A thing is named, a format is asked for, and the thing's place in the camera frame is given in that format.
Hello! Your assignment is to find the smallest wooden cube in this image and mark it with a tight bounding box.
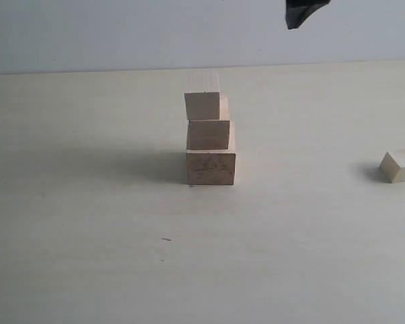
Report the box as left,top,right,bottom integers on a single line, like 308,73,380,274
379,148,405,184

